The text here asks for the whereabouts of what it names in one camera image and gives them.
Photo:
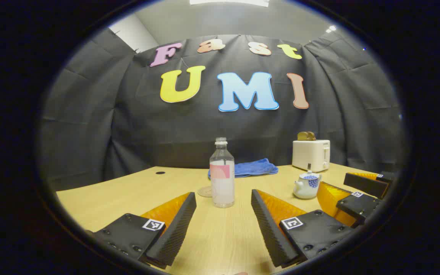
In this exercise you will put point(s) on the folded blue towel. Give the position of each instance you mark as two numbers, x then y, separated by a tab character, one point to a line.
254	168

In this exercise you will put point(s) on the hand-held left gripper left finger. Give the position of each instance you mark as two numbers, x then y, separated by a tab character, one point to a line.
178	229

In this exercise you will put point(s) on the long ceiling light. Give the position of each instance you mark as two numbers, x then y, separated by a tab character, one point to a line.
227	2

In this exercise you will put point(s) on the white toaster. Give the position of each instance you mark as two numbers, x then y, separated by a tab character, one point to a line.
311	154

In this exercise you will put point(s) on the clear plastic water bottle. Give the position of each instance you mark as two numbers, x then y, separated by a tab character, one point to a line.
222	191

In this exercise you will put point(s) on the brown bread slice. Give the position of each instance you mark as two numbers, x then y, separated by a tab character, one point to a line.
311	136
302	136

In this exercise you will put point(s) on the round brown coaster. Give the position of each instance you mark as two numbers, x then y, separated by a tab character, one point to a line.
203	192

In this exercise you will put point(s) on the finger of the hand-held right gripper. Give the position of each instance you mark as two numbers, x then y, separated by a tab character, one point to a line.
365	185
357	206

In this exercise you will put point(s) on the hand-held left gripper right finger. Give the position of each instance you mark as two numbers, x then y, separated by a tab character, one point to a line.
269	229

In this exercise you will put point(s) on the white blue-flower teacup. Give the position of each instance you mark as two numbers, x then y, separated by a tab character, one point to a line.
304	191

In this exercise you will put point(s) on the black backdrop cloth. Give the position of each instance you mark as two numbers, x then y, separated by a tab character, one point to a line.
128	133

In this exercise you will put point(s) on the small ceiling spotlight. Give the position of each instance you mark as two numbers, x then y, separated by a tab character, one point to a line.
331	28

